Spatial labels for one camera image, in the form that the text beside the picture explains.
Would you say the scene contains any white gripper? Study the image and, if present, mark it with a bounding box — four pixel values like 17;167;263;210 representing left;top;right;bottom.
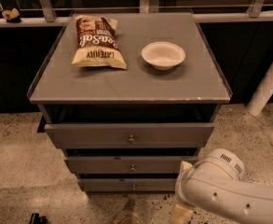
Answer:
171;148;245;224

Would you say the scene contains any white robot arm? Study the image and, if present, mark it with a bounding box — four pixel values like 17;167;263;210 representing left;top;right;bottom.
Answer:
171;148;273;224

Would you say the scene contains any grey top drawer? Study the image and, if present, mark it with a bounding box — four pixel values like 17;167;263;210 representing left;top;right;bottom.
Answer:
45;123;213;149

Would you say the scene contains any grey drawer cabinet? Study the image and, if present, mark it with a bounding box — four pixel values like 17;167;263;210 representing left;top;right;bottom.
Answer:
28;13;232;182

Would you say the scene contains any white paper bowl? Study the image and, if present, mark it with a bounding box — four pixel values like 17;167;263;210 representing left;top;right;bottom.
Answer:
141;42;185;71

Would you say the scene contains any white diagonal pole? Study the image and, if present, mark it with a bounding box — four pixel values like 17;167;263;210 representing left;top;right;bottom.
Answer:
246;63;273;116

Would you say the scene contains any black object on floor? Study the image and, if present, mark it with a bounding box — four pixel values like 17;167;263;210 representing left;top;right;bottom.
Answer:
29;213;48;224

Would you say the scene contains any sea salt chips bag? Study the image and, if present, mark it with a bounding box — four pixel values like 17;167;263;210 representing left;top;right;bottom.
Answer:
72;15;127;69

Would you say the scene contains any yellow object on ledge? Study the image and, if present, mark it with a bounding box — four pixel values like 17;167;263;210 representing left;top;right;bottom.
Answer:
2;8;21;23

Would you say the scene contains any metal railing frame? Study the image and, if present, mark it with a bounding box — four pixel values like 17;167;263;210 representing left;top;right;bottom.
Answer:
0;0;273;27

